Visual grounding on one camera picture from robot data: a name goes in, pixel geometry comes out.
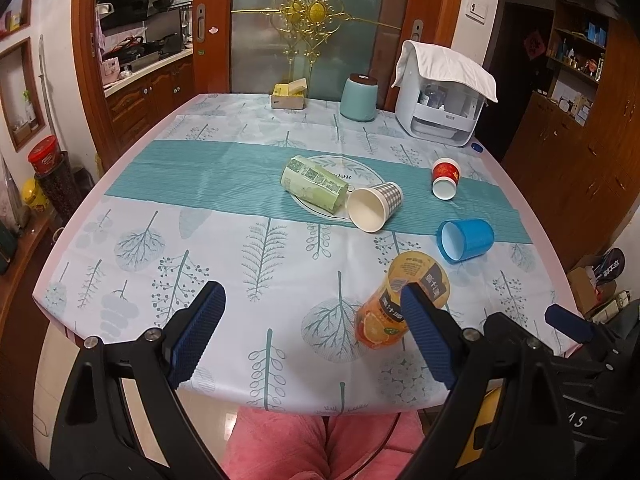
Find red and white paper cup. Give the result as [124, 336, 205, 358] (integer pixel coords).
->
[431, 157, 461, 201]

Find orange printed cup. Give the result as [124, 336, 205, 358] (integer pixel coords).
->
[354, 251, 452, 350]

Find wooden kitchen cabinet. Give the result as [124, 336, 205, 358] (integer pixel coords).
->
[102, 55, 197, 157]

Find leaf print tablecloth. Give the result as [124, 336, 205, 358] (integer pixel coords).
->
[32, 92, 586, 411]

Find yellow round object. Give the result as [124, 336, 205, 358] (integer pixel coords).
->
[21, 178, 51, 211]

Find green printed cup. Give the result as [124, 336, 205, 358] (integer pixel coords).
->
[280, 155, 350, 216]

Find dark tall jar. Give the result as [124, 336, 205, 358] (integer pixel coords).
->
[35, 151, 82, 222]

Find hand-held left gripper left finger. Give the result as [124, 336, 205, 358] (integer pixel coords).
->
[50, 280, 227, 480]

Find white towel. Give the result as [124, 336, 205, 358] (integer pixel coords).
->
[391, 40, 499, 103]

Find red paper door decoration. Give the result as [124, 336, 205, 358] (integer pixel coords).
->
[522, 30, 544, 62]

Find white wall switch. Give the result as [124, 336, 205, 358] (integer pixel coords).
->
[465, 0, 490, 25]

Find checked paper cup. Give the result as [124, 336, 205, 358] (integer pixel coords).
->
[347, 181, 404, 233]

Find person's pink trouser legs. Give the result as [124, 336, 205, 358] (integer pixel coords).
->
[222, 406, 426, 480]

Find wooden shelf cabinet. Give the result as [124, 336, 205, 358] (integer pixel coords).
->
[501, 0, 640, 283]

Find red round tin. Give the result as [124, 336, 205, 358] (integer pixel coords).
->
[27, 135, 60, 176]

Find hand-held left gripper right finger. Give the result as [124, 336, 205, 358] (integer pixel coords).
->
[399, 282, 572, 480]

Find cardboard box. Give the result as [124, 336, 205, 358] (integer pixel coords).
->
[567, 266, 618, 317]

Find white countertop appliance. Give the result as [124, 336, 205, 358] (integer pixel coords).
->
[395, 40, 488, 147]

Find blue plastic cup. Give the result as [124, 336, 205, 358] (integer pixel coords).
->
[436, 218, 495, 263]

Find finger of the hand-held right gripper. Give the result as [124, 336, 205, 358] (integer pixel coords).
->
[545, 303, 627, 361]

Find black and red racket bag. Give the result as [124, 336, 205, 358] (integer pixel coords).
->
[595, 247, 627, 284]

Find glass door with gold ornament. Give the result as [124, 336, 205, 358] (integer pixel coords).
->
[230, 0, 417, 107]

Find wooden tissue box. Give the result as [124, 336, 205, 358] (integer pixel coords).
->
[271, 78, 307, 110]

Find teal canister with brown lid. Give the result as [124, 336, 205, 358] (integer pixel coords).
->
[339, 74, 379, 122]

